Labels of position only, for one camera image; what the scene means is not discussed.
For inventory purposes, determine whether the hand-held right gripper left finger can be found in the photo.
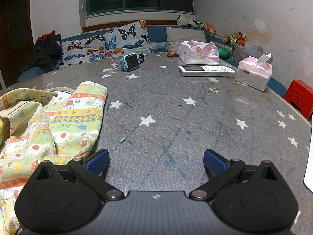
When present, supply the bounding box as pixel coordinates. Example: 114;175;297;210
37;149;124;201

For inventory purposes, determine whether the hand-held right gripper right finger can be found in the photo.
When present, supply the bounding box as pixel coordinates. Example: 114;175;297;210
191;149;279;201

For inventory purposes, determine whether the striped cartoon print shirt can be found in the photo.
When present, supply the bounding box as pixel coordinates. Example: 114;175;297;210
0;81;108;235

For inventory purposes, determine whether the white remote control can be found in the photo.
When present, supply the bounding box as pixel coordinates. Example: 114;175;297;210
178;65;236;77

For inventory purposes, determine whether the white paper sheet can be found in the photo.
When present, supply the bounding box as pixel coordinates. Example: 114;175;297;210
303;114;313;189

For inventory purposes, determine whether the pink white tissue pack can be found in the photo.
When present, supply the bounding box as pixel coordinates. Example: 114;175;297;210
236;53;273;92

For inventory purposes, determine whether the blue smartwatch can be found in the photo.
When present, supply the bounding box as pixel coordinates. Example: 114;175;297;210
120;53;147;72

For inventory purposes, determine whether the red plastic stool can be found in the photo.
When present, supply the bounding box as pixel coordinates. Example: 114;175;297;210
283;79;313;122

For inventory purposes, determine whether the green ball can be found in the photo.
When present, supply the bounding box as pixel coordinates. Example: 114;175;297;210
217;48;231;59

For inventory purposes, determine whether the pink white plastic bag package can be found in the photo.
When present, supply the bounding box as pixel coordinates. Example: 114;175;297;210
178;40;220;65

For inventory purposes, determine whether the clear plastic box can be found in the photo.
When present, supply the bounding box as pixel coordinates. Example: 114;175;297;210
233;42;273;64

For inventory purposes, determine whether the butterfly print pillow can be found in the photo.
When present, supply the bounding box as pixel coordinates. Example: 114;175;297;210
59;20;152;69

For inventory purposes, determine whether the black and red bag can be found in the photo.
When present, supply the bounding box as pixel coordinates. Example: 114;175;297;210
21;30;62;73

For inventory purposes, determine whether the pile of small plush toys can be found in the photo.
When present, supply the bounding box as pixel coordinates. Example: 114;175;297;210
223;30;247;45

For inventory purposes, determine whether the grey pillow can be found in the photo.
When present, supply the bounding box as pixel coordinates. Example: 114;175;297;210
165;27;207;52

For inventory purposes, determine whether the pink plush toy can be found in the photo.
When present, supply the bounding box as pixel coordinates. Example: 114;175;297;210
201;23;217;34

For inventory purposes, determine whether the blue sofa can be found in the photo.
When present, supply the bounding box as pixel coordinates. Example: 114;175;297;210
17;24;287;99

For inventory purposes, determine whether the black white plush toy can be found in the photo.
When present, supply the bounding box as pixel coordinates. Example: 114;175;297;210
176;14;201;28

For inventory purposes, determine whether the dark brown door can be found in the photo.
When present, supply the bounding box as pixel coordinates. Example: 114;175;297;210
0;0;34;89

